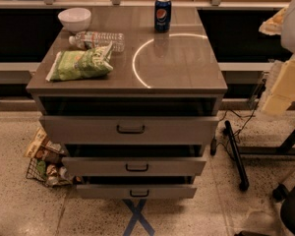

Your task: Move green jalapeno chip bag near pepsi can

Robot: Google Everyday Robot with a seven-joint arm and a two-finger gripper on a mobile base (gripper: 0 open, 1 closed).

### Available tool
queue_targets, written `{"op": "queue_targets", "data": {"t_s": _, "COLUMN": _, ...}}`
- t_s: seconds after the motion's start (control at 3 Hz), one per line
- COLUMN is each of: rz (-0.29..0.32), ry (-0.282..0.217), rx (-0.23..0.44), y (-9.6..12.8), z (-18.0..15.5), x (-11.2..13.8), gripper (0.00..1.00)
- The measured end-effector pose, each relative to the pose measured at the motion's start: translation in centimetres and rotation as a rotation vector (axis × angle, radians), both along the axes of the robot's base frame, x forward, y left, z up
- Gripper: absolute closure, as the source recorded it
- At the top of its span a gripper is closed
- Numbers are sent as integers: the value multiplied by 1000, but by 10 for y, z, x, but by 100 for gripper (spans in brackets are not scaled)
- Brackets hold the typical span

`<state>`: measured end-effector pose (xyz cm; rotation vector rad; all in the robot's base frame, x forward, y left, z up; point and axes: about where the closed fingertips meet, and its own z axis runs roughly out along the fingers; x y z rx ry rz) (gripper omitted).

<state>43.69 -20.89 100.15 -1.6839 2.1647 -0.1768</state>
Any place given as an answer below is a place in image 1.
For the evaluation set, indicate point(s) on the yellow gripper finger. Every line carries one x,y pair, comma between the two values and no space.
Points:
273,25
280,88

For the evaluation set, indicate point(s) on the green jalapeno chip bag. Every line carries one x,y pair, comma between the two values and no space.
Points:
79,64

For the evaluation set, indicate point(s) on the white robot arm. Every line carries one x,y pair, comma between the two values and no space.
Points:
287,39

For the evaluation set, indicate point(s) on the blue pepsi can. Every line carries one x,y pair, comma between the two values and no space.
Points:
162,15

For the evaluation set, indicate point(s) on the black metal stand leg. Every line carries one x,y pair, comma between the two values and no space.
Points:
244,182

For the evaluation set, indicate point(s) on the grey drawer cabinet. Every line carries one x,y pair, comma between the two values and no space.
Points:
173,74

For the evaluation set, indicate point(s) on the clear plastic water bottle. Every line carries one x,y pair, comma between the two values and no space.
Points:
93,39

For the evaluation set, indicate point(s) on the white bowl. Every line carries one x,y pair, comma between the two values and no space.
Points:
75,19

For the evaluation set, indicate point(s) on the blue tape cross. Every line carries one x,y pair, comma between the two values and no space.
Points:
137,217

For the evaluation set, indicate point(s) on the bottom grey drawer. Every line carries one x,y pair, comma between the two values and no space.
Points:
92,191

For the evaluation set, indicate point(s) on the grey drawer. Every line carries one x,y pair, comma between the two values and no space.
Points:
134,166
81,130
92,191

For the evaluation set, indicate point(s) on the middle grey drawer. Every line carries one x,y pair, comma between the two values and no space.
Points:
134,166

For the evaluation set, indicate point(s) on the top grey drawer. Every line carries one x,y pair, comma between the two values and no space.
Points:
81,130

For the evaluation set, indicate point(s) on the wire basket with snacks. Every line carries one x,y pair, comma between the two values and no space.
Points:
45,161

